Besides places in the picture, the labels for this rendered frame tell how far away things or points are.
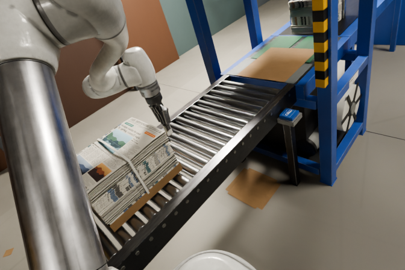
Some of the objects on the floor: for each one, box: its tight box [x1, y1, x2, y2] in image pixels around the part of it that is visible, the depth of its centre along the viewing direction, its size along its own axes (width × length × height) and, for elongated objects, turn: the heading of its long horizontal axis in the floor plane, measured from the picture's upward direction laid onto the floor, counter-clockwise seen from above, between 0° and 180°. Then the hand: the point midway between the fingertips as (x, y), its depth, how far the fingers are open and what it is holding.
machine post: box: [175, 0, 221, 85], centre depth 203 cm, size 9×9×155 cm
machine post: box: [312, 0, 339, 186], centre depth 143 cm, size 9×9×155 cm
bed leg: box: [283, 107, 301, 186], centre depth 173 cm, size 6×6×68 cm
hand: (167, 128), depth 125 cm, fingers closed
